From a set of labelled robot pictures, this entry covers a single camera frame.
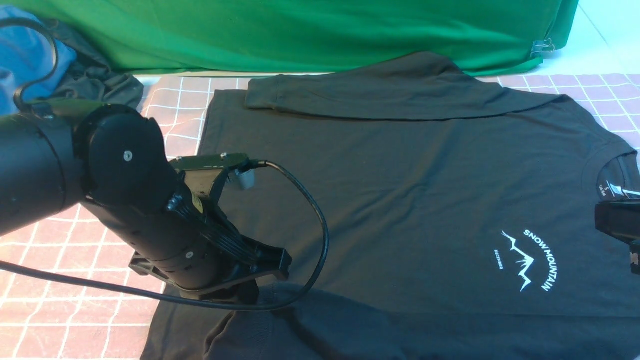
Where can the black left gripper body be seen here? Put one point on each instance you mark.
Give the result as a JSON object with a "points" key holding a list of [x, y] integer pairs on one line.
{"points": [[204, 272]]}

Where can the dark gray long-sleeve top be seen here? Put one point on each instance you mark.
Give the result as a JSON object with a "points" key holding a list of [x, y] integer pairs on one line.
{"points": [[461, 216]]}

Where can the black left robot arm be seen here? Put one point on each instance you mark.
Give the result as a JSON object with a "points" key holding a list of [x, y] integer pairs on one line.
{"points": [[112, 160]]}

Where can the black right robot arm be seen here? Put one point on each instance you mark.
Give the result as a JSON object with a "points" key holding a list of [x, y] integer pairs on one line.
{"points": [[620, 219]]}

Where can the pink grid tablecloth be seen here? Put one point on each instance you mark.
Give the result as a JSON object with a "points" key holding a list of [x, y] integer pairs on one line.
{"points": [[46, 321]]}

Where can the crumpled dark gray garment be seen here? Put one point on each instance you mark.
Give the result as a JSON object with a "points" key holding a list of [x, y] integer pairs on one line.
{"points": [[90, 76]]}

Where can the green backdrop cloth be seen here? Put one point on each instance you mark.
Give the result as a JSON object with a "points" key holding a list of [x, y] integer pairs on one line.
{"points": [[483, 37]]}

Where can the blue garment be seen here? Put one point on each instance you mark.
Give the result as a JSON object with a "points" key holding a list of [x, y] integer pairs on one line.
{"points": [[26, 56]]}

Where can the metal binder clip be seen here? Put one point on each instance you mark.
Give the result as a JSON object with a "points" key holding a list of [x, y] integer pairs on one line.
{"points": [[541, 47]]}

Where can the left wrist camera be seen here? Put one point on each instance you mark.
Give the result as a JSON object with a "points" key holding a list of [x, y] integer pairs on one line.
{"points": [[207, 175]]}

